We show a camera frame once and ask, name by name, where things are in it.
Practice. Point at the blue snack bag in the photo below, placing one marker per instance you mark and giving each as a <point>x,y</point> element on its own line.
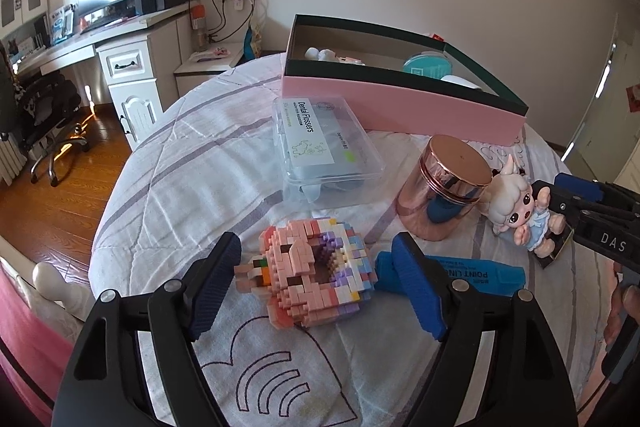
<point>251,42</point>

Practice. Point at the pink box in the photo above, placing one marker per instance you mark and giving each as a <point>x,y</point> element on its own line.
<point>390,104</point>

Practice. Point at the blue boxed item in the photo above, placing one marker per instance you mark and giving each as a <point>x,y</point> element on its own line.
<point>61,24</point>

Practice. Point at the blue highlighter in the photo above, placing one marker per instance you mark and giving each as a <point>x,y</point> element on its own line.
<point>480,274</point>

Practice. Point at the white desk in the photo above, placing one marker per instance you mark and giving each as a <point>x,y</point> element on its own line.
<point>125,57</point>

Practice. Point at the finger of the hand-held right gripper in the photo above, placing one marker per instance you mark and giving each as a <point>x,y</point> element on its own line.
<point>580,188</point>
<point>560,202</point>

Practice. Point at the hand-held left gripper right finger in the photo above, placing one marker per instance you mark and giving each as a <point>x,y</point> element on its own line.
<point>420,289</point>

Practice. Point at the orange-capped bottle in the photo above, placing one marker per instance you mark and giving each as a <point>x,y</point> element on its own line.
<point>198,27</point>

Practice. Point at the black office chair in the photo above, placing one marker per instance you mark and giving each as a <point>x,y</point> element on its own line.
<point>47,117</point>

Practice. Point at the pink bedsheet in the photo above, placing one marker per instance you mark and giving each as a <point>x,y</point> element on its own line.
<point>25,367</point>

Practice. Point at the pink item on cabinet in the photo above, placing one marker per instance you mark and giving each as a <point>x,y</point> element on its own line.
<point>220,52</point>

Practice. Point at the white bulb-shaped toy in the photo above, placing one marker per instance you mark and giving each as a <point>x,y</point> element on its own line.
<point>320,55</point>

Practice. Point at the red door decoration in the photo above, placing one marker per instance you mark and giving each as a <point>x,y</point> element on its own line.
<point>634,98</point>

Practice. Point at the small doll figure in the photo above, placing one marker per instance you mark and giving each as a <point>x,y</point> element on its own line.
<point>520,207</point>

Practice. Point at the clear dental floss box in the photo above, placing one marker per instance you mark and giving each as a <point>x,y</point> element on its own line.
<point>325,147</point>

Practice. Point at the rose gold jar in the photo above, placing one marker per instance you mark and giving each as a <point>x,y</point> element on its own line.
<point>440,187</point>

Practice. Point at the teal clear case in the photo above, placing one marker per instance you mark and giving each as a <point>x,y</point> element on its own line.
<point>427,66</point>

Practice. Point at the pink block toy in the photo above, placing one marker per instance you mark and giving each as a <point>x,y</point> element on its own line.
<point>305,274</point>

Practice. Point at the white radiator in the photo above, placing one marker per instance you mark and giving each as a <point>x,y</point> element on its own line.
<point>10,159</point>

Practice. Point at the person's right hand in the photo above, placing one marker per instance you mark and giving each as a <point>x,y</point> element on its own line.
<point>627,314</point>

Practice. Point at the black card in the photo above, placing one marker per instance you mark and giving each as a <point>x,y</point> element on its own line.
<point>559,252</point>

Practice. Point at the white bed frame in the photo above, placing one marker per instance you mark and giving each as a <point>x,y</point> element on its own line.
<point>60,287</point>

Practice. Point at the low black-topped cabinet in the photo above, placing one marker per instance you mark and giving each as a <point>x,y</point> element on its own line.
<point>220,67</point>

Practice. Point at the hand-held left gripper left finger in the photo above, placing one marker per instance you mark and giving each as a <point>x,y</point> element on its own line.
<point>216,282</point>

